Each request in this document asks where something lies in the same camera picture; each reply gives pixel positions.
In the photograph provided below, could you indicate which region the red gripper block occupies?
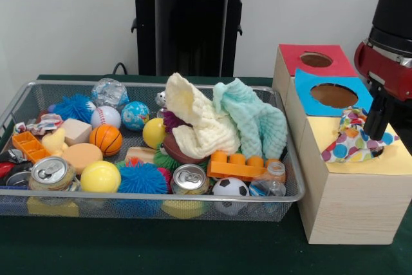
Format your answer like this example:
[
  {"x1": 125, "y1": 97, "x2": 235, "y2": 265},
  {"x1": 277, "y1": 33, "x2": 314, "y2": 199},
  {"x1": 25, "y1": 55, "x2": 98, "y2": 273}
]
[{"x1": 353, "y1": 41, "x2": 412, "y2": 139}]

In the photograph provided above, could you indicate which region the light teal waffle cloth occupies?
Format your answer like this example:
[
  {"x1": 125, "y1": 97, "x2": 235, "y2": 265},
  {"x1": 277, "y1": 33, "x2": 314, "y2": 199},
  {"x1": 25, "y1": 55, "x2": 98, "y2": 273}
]
[{"x1": 212, "y1": 78, "x2": 288, "y2": 160}]

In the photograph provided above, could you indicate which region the cream waffle cloth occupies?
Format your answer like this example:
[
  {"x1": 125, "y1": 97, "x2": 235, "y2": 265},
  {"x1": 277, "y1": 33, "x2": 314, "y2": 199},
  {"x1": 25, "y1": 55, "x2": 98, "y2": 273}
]
[{"x1": 163, "y1": 72, "x2": 241, "y2": 159}]

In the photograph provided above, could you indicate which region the wooden box with three holes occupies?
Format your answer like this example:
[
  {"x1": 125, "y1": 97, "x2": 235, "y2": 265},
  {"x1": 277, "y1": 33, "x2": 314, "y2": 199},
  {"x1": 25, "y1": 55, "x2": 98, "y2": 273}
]
[{"x1": 272, "y1": 44, "x2": 412, "y2": 245}]

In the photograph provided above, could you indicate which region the orange toy building block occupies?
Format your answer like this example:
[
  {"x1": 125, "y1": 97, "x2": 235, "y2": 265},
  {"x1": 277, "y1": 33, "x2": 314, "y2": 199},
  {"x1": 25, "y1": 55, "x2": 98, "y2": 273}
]
[{"x1": 207, "y1": 151, "x2": 286, "y2": 182}]

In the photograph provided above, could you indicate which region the black and white soccer ball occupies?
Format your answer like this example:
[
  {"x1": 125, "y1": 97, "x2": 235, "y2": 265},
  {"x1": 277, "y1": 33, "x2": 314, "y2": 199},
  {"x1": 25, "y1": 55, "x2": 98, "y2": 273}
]
[{"x1": 212, "y1": 176, "x2": 250, "y2": 215}]

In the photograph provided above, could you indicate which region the blue and green globe ball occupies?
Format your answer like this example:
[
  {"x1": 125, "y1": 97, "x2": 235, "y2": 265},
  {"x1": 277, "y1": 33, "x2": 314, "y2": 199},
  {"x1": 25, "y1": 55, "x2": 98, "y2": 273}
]
[{"x1": 121, "y1": 100, "x2": 151, "y2": 131}]

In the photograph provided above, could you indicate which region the blue spiky rubber ball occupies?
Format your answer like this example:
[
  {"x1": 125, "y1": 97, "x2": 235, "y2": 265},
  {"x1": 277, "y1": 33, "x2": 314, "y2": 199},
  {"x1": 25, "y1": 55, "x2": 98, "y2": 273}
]
[
  {"x1": 48, "y1": 94, "x2": 97, "y2": 122},
  {"x1": 117, "y1": 158, "x2": 171, "y2": 196}
]

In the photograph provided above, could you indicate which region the dark green table cloth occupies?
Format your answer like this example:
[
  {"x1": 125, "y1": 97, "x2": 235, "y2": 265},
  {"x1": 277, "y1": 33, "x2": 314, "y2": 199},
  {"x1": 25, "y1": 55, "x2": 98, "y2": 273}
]
[{"x1": 0, "y1": 74, "x2": 412, "y2": 275}]

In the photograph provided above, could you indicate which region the white toy baseball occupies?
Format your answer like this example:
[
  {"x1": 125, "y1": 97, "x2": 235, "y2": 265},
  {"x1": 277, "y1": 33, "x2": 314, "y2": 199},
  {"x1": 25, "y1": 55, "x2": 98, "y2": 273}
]
[{"x1": 90, "y1": 106, "x2": 122, "y2": 129}]

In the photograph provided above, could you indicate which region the orange toy basketball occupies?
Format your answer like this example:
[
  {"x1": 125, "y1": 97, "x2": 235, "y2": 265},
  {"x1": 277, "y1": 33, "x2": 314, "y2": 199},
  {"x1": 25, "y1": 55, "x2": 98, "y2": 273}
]
[{"x1": 89, "y1": 124, "x2": 124, "y2": 156}]

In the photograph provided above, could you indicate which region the yellow smooth ball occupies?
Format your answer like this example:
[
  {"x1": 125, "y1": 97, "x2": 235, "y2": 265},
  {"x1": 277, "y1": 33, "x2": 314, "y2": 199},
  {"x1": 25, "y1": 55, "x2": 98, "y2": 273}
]
[{"x1": 80, "y1": 161, "x2": 122, "y2": 194}]

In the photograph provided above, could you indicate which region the shallow wire mesh bin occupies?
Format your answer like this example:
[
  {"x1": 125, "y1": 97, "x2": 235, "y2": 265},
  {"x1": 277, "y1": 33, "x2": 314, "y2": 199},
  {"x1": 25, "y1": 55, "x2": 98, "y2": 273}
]
[{"x1": 0, "y1": 80, "x2": 306, "y2": 223}]

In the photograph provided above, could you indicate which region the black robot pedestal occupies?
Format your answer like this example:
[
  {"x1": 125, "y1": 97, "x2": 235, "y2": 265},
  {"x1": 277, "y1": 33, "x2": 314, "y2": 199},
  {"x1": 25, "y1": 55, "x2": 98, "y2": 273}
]
[{"x1": 124, "y1": 0, "x2": 259, "y2": 78}]

